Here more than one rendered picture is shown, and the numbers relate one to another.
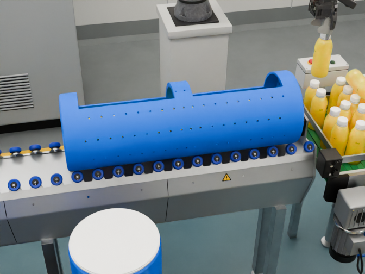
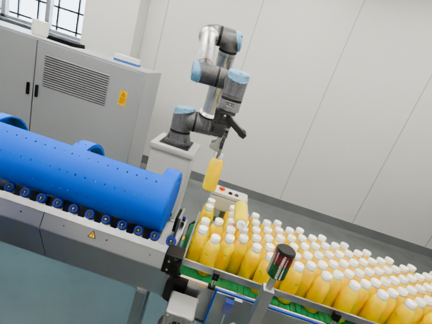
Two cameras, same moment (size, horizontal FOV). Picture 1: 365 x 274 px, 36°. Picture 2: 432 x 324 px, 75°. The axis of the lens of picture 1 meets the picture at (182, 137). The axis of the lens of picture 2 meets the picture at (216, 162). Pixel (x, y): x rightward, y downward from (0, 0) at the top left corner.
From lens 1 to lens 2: 127 cm
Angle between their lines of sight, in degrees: 22
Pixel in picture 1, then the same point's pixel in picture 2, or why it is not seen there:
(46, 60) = (108, 153)
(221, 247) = (123, 315)
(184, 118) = (67, 161)
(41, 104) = not seen: hidden behind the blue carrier
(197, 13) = (176, 139)
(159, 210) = (36, 240)
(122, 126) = (16, 144)
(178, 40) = (155, 150)
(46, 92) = not seen: hidden behind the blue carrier
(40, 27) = (112, 132)
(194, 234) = (114, 295)
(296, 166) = (154, 254)
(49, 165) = not seen: outside the picture
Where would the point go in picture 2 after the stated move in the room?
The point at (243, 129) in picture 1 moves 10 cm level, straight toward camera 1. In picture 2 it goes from (110, 193) to (89, 200)
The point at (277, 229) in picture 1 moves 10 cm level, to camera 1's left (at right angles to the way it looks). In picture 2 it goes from (134, 311) to (117, 301)
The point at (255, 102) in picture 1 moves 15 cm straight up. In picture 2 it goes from (130, 175) to (137, 142)
